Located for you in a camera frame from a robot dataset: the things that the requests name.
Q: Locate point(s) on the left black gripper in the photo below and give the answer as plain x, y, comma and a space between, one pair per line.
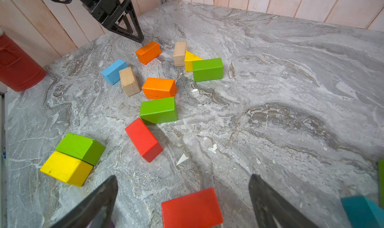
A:
119, 18

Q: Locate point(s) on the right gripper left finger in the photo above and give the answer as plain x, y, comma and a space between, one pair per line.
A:
95, 211

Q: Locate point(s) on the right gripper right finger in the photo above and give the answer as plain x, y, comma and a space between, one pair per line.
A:
269, 207

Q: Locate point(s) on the long orange block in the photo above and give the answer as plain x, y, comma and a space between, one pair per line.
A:
148, 52

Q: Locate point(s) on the long natural wood block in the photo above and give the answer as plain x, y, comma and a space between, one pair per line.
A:
179, 53

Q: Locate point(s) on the red block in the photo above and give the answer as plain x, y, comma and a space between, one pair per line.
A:
145, 142
197, 210

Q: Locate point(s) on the yellow triangle block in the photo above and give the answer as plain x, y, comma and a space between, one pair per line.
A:
189, 59

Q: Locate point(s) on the light blue block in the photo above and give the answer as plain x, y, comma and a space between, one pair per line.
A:
111, 73

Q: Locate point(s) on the front yellow block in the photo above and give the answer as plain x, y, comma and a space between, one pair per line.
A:
66, 169

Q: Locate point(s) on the small natural wood block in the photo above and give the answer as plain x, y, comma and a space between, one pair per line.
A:
130, 84

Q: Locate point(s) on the middle orange block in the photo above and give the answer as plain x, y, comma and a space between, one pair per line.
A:
155, 88

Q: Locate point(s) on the red block beside green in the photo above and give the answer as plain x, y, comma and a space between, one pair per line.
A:
145, 142

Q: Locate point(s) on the teal triangle block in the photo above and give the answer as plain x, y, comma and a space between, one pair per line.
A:
363, 213

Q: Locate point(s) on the red pen holder cup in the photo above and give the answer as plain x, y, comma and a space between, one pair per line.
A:
18, 70

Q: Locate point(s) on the upright green block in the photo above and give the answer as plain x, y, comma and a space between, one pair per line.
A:
381, 182

